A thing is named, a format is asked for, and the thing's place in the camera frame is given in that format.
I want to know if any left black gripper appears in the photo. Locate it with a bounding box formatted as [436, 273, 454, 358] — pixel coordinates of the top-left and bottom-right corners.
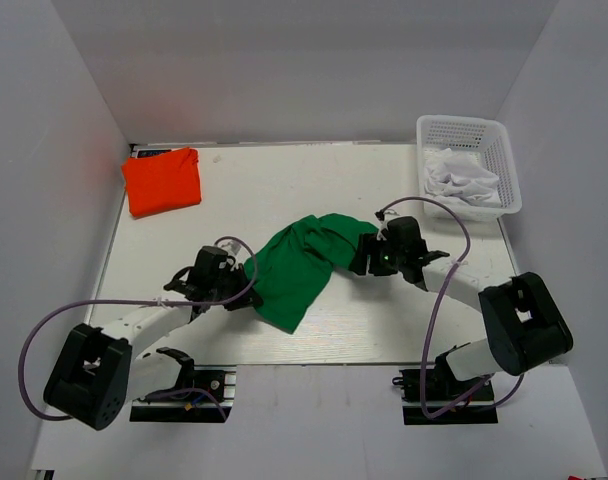
[210, 263, 263, 311]

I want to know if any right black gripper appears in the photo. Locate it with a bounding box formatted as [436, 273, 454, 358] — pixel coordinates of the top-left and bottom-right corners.
[350, 233, 406, 276]

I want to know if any green t-shirt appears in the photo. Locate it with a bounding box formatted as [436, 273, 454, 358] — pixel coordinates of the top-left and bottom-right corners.
[244, 213, 378, 334]

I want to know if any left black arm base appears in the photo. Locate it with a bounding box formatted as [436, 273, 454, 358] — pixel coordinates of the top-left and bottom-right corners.
[129, 366, 237, 424]

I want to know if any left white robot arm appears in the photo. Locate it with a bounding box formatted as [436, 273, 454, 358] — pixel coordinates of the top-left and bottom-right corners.
[43, 236, 262, 431]

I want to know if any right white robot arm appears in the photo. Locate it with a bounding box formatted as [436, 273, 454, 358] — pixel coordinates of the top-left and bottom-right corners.
[349, 216, 574, 399]

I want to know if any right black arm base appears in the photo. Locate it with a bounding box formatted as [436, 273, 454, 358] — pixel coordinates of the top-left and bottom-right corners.
[392, 368, 498, 426]

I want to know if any crumpled white t-shirt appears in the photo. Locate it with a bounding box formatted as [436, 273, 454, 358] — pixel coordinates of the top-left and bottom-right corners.
[423, 148, 502, 208]

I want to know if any folded orange t-shirt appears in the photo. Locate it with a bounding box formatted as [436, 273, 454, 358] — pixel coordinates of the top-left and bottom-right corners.
[121, 147, 202, 218]

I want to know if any white plastic basket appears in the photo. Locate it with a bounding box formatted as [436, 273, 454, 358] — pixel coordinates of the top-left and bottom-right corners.
[416, 115, 522, 222]

